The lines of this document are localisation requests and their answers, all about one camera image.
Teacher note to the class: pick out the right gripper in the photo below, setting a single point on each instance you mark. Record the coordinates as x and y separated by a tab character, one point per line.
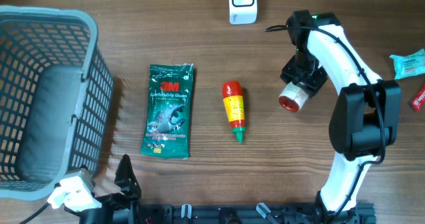
313	82

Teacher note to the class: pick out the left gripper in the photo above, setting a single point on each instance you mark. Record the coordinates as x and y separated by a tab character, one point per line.
129	187

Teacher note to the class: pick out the white jar green lid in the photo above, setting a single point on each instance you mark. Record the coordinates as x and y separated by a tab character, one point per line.
292	97

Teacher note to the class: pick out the red chili sauce bottle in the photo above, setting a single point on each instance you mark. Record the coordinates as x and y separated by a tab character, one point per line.
233	100

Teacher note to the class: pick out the green 3M gloves package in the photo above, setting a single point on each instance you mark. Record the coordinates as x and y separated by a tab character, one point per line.
168	124

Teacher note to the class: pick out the white barcode scanner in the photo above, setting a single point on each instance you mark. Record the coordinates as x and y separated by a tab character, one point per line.
242	12

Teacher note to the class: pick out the teal wet wipes pack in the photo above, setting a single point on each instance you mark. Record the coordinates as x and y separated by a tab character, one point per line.
407	66

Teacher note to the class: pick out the red candy stick pack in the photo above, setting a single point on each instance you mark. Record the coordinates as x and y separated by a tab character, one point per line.
418	100

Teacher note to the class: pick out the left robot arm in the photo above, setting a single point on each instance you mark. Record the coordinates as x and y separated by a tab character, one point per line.
108	215

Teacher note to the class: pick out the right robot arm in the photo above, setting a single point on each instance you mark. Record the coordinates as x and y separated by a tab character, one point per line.
365	117

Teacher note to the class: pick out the grey plastic shopping basket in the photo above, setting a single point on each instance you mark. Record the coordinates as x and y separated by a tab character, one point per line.
56	92

